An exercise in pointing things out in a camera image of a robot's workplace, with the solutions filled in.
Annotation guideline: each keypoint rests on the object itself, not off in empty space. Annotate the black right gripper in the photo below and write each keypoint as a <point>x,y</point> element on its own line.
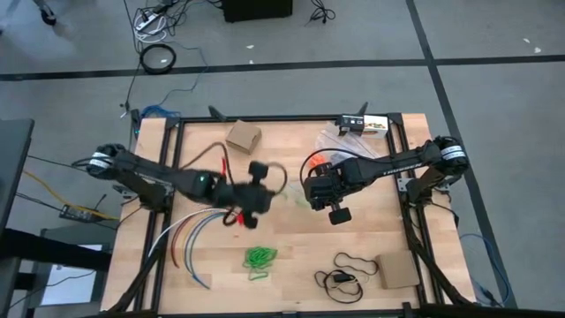
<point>324,187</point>

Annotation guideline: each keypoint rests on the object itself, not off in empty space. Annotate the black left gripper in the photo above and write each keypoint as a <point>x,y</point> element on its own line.
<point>247,199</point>

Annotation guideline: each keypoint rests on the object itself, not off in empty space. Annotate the clear plastic zip bag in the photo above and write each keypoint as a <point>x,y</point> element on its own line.
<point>348,139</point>
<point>331,161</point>
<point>296,194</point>

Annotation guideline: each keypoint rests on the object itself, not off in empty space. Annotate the orange rubber band pile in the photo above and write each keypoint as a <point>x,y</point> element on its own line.
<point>317,160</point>

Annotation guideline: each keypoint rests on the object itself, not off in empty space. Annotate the green rubber band pile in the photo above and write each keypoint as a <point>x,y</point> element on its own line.
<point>260,258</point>

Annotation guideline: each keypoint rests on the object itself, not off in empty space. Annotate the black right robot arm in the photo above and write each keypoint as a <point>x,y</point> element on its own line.
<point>397,165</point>

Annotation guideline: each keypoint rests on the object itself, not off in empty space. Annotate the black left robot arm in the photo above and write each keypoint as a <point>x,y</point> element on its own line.
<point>145,170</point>

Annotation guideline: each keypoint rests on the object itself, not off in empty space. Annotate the red tape strip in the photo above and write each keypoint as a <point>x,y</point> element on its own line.
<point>240,217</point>
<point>223,167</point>

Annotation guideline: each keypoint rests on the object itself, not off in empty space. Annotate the small brown cardboard box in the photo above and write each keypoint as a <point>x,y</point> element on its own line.
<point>243,134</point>

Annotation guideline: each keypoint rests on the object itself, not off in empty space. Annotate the flat brown cardboard box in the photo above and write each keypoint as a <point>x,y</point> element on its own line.
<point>397,269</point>

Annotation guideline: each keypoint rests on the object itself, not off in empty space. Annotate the black labelled box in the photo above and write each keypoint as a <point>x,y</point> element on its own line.
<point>351,123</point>

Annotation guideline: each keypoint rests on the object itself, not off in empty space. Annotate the small black floor device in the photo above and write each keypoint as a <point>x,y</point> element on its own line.
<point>77,213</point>

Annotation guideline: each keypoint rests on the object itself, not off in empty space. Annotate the black computer case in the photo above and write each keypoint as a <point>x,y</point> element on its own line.
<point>256,9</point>

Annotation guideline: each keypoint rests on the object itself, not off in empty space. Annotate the white power strip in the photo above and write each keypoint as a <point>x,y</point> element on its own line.
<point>150,22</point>

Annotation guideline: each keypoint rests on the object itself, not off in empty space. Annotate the black side desk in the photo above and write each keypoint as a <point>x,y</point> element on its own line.
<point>15,168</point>

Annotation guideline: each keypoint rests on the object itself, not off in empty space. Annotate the black aluminium rig frame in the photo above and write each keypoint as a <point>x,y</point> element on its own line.
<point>282,118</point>

